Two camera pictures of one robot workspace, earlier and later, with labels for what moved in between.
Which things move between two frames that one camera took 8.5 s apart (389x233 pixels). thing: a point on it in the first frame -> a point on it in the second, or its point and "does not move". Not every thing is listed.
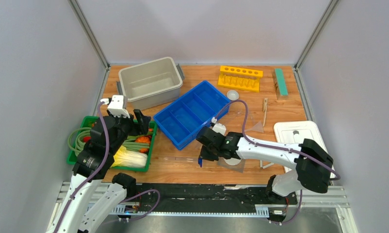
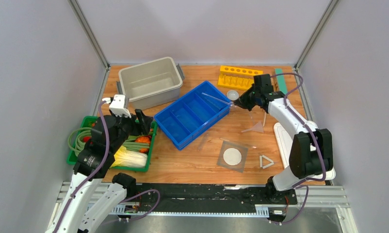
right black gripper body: [215, 150] -> [254, 93]
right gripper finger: [205, 154] -> [246, 101]
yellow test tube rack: [240, 78] does not move
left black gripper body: [126, 126] does not move
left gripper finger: [143, 121] does not move
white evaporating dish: [233, 95] does not move
